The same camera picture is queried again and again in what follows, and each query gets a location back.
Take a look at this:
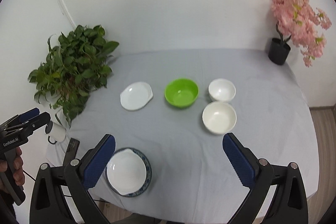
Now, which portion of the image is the person left hand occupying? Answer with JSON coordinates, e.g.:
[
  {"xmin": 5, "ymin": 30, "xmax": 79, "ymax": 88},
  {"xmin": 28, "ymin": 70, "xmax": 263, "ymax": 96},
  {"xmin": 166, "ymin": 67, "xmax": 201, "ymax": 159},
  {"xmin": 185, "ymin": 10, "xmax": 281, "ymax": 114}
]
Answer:
[{"xmin": 0, "ymin": 147, "xmax": 25, "ymax": 186}]

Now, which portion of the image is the blue patterned round plate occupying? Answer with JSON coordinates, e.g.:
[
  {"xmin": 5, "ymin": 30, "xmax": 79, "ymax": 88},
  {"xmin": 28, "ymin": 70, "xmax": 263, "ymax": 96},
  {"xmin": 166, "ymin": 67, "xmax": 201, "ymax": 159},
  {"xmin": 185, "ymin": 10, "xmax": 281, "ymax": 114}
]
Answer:
[{"xmin": 105, "ymin": 148, "xmax": 152, "ymax": 197}]

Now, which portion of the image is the black smartphone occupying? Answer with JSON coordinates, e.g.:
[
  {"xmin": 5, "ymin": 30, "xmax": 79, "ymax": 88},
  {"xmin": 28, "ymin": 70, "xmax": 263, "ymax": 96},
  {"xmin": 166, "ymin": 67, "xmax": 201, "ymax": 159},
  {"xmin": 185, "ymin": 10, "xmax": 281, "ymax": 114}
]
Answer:
[{"xmin": 62, "ymin": 138, "xmax": 80, "ymax": 166}]

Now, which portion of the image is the black cable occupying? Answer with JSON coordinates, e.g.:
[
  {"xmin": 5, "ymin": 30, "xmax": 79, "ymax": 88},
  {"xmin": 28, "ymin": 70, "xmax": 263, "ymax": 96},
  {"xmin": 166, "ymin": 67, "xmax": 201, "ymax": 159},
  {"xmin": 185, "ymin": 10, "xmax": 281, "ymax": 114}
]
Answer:
[{"xmin": 23, "ymin": 169, "xmax": 111, "ymax": 205}]

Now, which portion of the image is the black flower pot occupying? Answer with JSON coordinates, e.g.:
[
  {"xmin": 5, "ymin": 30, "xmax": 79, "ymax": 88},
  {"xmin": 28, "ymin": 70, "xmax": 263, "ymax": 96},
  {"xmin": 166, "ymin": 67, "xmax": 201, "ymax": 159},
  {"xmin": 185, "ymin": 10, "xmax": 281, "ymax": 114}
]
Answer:
[{"xmin": 268, "ymin": 38, "xmax": 291, "ymax": 65}]

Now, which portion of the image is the pink blossom artificial tree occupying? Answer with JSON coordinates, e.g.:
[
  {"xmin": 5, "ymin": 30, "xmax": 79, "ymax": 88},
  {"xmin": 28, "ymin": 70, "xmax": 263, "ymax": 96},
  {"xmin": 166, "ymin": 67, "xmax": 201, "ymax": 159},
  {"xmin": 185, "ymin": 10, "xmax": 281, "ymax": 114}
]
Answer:
[{"xmin": 270, "ymin": 0, "xmax": 332, "ymax": 68}]

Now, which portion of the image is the green plastic bowl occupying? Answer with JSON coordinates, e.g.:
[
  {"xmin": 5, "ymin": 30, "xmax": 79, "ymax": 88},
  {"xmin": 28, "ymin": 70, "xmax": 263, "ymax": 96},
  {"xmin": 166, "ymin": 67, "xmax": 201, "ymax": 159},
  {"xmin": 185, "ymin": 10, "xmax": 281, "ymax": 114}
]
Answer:
[{"xmin": 164, "ymin": 79, "xmax": 199, "ymax": 109}]

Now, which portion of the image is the green leafy potted plant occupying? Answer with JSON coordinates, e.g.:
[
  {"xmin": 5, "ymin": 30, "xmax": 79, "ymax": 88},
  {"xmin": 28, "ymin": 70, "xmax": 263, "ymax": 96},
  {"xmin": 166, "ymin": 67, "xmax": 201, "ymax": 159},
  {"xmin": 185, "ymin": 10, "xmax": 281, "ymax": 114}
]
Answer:
[{"xmin": 28, "ymin": 25, "xmax": 120, "ymax": 126}]

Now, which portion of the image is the cream white bowl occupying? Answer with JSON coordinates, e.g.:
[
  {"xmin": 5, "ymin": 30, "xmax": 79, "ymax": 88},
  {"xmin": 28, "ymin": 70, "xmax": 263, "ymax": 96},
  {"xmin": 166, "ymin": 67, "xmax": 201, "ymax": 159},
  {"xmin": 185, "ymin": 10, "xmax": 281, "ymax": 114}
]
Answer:
[{"xmin": 202, "ymin": 101, "xmax": 237, "ymax": 135}]

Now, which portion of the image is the white oval dish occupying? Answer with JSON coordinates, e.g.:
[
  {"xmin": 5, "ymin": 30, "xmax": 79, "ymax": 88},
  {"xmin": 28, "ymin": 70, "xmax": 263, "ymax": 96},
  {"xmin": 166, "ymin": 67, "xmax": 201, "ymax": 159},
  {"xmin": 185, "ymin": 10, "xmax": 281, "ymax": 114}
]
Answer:
[
  {"xmin": 106, "ymin": 148, "xmax": 147, "ymax": 196},
  {"xmin": 120, "ymin": 81, "xmax": 153, "ymax": 111}
]

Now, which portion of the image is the white enamel mug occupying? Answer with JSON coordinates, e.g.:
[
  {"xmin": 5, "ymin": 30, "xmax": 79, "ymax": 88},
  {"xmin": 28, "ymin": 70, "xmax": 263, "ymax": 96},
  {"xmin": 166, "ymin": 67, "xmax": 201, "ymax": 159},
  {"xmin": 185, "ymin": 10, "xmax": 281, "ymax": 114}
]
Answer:
[{"xmin": 45, "ymin": 121, "xmax": 66, "ymax": 145}]

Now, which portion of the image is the grey tablecloth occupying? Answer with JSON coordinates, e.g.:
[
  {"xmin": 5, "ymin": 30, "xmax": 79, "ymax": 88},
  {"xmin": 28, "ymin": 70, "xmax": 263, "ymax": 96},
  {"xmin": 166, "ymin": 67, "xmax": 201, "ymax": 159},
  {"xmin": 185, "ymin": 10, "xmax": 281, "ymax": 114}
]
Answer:
[{"xmin": 45, "ymin": 48, "xmax": 320, "ymax": 223}]

